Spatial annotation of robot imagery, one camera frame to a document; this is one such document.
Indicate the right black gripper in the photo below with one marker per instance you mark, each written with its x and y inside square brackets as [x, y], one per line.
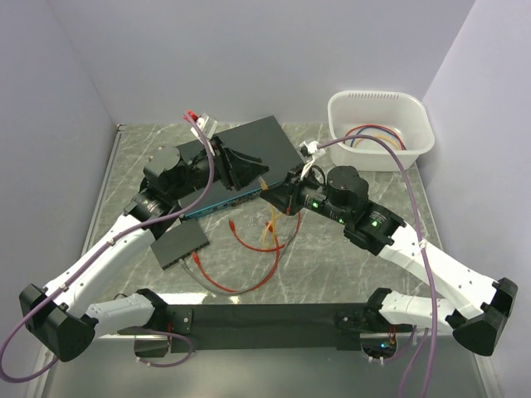
[281, 195]

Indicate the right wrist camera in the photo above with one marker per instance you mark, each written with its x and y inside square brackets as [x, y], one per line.
[311, 150]

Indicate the white plastic tub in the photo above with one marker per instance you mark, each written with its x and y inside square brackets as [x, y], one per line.
[365, 117]

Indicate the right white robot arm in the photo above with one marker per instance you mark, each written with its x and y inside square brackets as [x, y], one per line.
[472, 307]

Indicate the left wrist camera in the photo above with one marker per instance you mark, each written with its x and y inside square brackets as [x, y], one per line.
[206, 123]

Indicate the small black network switch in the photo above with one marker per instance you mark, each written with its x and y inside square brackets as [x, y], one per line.
[178, 243]

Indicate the aluminium frame rail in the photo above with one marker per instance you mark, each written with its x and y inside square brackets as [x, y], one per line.
[91, 232]

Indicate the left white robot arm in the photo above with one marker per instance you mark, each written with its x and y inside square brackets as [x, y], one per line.
[64, 316]

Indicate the black base bar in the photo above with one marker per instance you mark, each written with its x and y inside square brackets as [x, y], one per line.
[261, 326]

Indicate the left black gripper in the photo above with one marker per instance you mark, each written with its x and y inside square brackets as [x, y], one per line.
[240, 169]

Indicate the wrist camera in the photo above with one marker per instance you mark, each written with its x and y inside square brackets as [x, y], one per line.
[206, 123]
[311, 150]

